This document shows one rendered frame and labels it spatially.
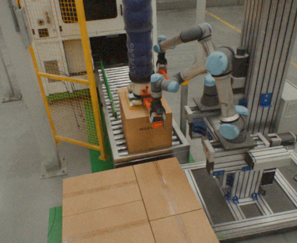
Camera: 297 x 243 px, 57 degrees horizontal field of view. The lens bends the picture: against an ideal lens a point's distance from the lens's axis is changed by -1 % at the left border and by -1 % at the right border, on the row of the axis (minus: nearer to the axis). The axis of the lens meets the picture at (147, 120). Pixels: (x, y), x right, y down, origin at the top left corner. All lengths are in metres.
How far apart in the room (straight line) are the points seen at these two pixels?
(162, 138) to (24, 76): 1.40
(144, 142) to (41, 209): 1.27
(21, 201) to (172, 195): 1.67
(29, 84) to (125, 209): 1.49
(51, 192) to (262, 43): 2.45
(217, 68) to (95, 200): 1.33
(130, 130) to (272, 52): 1.24
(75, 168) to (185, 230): 1.76
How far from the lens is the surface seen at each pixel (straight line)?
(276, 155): 2.03
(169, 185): 2.27
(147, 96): 2.31
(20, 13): 2.59
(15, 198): 3.28
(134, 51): 2.29
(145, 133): 2.41
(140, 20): 2.20
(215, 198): 2.66
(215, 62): 1.55
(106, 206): 2.17
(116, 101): 3.41
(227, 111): 1.68
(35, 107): 2.94
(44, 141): 3.15
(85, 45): 2.73
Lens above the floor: 2.18
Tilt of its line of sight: 33 degrees down
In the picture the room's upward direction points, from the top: 3 degrees counter-clockwise
